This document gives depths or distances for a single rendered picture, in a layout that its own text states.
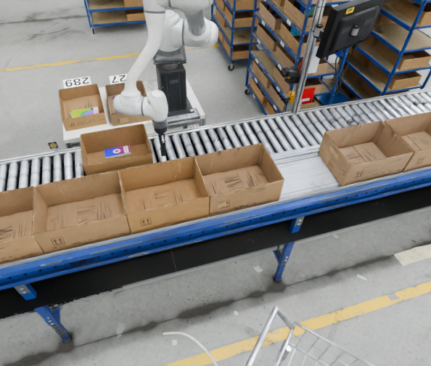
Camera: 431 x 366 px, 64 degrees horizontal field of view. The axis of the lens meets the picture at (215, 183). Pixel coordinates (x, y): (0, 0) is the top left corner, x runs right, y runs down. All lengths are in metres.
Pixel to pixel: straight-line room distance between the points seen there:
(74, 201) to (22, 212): 0.25
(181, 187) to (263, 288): 1.06
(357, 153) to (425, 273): 1.19
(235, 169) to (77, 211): 0.88
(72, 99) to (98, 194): 1.16
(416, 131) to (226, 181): 1.34
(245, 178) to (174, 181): 0.40
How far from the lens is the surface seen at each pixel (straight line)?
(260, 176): 1.97
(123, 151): 2.31
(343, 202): 2.10
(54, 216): 1.91
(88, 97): 2.88
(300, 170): 2.07
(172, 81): 2.48
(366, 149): 2.33
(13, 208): 1.98
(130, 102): 1.92
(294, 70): 2.54
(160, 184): 1.91
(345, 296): 2.71
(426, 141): 2.59
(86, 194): 1.91
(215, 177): 1.93
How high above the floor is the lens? 2.30
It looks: 48 degrees down
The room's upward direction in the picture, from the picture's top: 3 degrees clockwise
